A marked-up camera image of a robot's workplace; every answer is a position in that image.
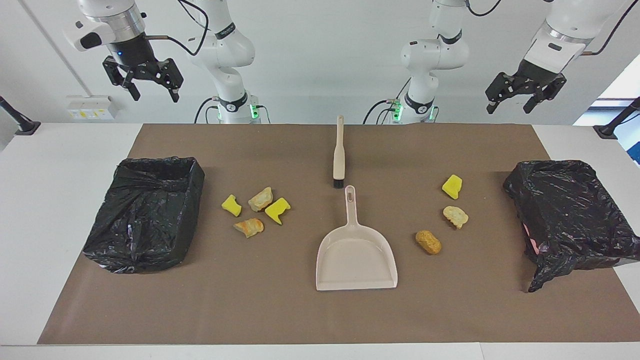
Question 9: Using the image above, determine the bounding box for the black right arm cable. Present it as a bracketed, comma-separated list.
[145, 0, 211, 57]

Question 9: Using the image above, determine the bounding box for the beige hand brush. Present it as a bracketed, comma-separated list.
[332, 115, 346, 189]

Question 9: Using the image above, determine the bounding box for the yellow sponge wedge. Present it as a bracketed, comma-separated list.
[441, 174, 463, 200]

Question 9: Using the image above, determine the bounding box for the notched yellow sponge piece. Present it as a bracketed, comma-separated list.
[264, 197, 292, 226]

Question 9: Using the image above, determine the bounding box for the small yellow sponge piece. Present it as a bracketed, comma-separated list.
[221, 194, 243, 218]

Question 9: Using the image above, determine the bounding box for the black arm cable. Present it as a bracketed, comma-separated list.
[145, 0, 211, 57]
[462, 0, 640, 56]

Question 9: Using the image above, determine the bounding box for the pink bin with black bag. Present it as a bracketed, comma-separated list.
[503, 159, 640, 293]

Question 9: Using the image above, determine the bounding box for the pale pink plastic dustpan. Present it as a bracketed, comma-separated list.
[315, 185, 399, 292]

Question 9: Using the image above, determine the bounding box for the black base cable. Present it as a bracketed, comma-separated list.
[363, 97, 403, 125]
[194, 96, 221, 124]

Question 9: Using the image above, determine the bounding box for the white wall socket box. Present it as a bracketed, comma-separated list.
[66, 95, 120, 121]

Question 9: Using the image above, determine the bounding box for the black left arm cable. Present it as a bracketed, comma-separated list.
[462, 0, 640, 56]

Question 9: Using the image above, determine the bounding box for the pale fried dough piece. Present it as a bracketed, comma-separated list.
[442, 205, 470, 230]

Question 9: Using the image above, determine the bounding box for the white wall conduit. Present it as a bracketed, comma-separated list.
[19, 0, 83, 98]

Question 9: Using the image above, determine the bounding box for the orange striped croissant piece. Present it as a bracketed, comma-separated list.
[233, 218, 265, 239]

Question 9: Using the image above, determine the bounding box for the bright glass window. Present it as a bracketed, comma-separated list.
[572, 52, 640, 166]

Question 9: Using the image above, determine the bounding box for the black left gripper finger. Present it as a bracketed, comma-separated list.
[485, 72, 521, 115]
[523, 77, 567, 115]

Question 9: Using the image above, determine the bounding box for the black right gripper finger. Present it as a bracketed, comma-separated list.
[150, 58, 184, 104]
[102, 56, 142, 102]

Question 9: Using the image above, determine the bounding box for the brown bread roll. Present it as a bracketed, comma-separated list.
[415, 230, 443, 256]

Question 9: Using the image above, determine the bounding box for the brown table mat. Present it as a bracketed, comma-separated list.
[37, 123, 640, 345]

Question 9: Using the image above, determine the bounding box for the pale bread chunk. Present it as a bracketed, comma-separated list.
[248, 186, 274, 212]

